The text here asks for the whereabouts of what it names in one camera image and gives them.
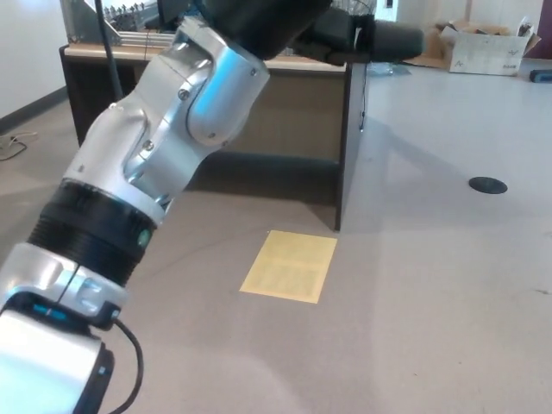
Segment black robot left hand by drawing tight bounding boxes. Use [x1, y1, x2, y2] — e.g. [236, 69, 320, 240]
[201, 0, 427, 66]

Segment wooden desk with dark sides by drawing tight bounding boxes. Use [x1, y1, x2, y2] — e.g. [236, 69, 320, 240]
[59, 42, 370, 233]

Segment black computer monitor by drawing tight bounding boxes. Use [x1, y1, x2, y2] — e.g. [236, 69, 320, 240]
[156, 0, 185, 26]

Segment clear plastic bag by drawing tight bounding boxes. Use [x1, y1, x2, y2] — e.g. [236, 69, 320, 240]
[368, 62, 411, 79]

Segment row of dark metal connectors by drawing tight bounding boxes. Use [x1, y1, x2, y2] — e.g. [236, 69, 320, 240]
[103, 3, 150, 22]

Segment flat cardboard sheet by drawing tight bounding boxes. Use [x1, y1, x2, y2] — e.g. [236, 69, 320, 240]
[399, 24, 450, 70]

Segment open cardboard box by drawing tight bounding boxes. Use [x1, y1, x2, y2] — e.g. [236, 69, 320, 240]
[435, 19, 543, 77]

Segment yellow paper sheet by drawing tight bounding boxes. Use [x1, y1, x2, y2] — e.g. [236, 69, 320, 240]
[239, 229, 339, 304]

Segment black round floor cap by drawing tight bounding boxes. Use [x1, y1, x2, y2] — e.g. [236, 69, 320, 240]
[468, 175, 509, 195]

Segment black cable along desk side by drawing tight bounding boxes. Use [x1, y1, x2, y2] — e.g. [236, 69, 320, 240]
[356, 63, 368, 133]

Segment aluminium profile frame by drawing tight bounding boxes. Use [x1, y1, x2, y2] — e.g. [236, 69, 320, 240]
[60, 0, 377, 66]

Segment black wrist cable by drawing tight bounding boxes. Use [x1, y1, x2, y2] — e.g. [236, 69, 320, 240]
[95, 0, 126, 104]

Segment beige coiled cable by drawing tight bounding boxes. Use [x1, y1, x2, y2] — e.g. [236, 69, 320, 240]
[0, 131, 38, 163]

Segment thin black looped cable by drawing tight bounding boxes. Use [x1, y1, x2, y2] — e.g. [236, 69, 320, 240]
[97, 317, 145, 414]

